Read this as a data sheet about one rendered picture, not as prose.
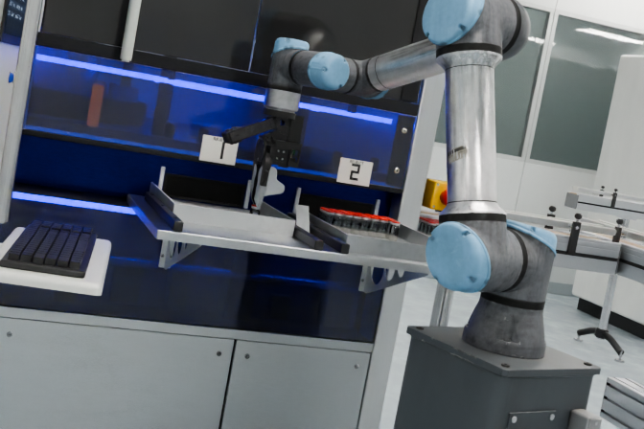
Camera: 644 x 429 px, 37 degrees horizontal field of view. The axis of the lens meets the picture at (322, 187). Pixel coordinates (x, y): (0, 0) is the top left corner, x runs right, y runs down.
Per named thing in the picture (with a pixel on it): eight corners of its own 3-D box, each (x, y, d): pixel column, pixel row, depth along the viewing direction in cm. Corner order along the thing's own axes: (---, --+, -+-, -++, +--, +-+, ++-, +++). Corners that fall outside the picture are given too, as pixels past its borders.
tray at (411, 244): (298, 223, 229) (301, 209, 229) (399, 237, 238) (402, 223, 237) (344, 251, 197) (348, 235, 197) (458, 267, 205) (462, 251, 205)
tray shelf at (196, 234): (126, 201, 227) (126, 193, 227) (397, 238, 250) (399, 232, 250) (155, 238, 182) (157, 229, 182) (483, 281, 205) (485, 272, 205)
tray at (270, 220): (148, 196, 229) (150, 181, 228) (253, 211, 237) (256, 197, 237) (172, 220, 197) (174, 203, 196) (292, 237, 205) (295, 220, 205)
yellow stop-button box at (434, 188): (418, 204, 249) (424, 177, 248) (443, 208, 251) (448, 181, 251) (430, 209, 242) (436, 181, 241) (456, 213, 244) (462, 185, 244)
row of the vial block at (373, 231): (320, 228, 226) (324, 209, 226) (391, 238, 232) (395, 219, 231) (323, 230, 224) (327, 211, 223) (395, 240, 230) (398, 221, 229)
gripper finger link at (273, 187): (283, 212, 207) (288, 169, 207) (256, 208, 205) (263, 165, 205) (278, 211, 210) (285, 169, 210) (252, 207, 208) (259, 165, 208)
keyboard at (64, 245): (27, 229, 199) (29, 217, 199) (96, 239, 202) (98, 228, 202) (-2, 266, 160) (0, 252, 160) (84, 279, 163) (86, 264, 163)
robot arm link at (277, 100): (271, 88, 203) (262, 87, 211) (267, 109, 203) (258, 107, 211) (305, 94, 205) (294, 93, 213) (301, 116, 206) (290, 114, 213)
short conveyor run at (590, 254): (399, 246, 252) (410, 187, 251) (377, 235, 266) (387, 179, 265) (619, 276, 274) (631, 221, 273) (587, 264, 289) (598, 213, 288)
